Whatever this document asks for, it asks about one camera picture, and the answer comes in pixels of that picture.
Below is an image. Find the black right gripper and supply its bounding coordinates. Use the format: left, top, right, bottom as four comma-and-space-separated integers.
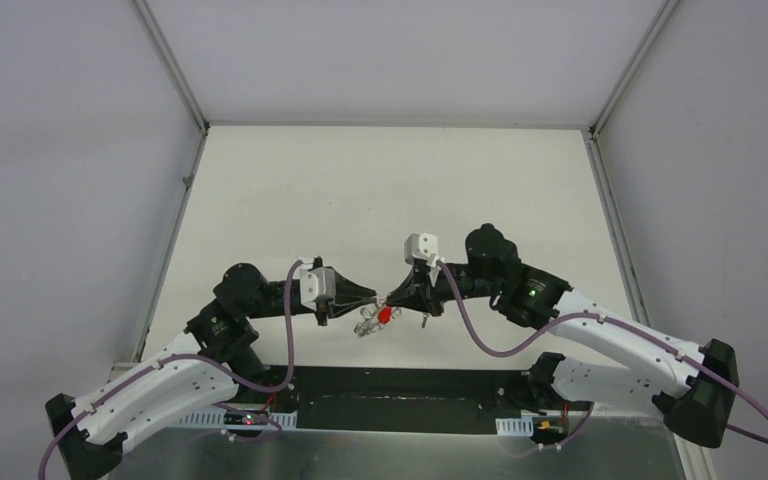
385, 265, 501, 319

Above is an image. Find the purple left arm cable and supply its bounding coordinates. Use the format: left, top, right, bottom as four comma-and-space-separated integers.
38, 258, 306, 480

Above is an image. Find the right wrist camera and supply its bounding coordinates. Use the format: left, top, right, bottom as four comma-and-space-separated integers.
403, 233, 439, 266

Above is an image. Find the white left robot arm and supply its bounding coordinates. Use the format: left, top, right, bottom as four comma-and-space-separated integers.
37, 257, 377, 479

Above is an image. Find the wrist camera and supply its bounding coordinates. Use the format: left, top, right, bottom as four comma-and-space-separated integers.
299, 267, 336, 310
403, 233, 439, 266

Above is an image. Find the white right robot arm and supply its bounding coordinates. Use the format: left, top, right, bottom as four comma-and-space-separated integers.
385, 224, 739, 448

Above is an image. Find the red key tag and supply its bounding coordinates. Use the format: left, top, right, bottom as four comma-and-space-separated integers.
377, 306, 394, 325

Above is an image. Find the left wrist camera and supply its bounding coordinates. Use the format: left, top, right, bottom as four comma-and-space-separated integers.
299, 267, 336, 310

